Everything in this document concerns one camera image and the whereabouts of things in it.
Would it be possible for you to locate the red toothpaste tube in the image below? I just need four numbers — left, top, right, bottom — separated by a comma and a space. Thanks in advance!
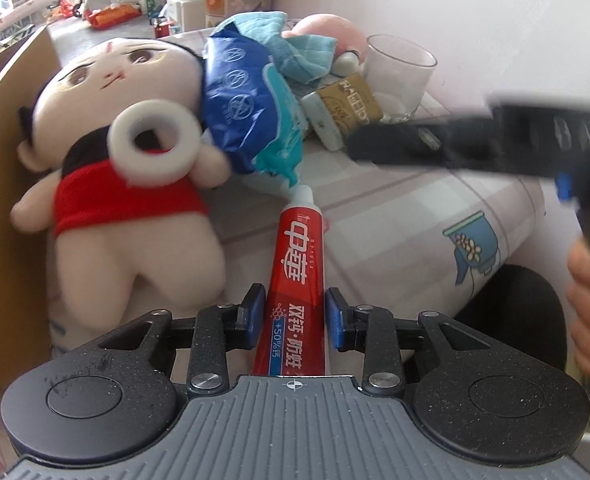
252, 184, 327, 376

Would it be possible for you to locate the white tape roll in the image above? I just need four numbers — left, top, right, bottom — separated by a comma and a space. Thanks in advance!
106, 99, 202, 188

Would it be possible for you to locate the blue wet wipes pack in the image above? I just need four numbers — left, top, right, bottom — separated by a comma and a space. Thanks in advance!
202, 24, 306, 188

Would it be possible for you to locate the light blue towel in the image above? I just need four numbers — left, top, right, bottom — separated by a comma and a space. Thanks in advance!
213, 11, 337, 98

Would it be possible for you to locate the plush doll red shirt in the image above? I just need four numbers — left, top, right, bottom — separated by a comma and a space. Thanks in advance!
10, 38, 231, 333

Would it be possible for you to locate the clear glass cup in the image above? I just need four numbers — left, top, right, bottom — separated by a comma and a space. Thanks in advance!
362, 34, 438, 122

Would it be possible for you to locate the brown cardboard box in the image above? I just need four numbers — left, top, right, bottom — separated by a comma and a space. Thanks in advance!
0, 28, 60, 390

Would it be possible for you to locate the gold and white box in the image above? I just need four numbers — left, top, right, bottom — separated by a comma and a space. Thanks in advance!
301, 73, 384, 152

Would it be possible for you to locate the pink plush toy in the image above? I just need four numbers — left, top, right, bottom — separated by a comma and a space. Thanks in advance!
282, 13, 368, 64

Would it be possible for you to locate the red fire extinguisher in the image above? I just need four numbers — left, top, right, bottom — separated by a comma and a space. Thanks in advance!
150, 16, 178, 39

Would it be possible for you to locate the orange snack bag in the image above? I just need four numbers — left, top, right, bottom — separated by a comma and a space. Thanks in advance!
83, 3, 142, 30

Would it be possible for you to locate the white low table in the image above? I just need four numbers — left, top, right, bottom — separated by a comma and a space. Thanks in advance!
0, 0, 58, 36

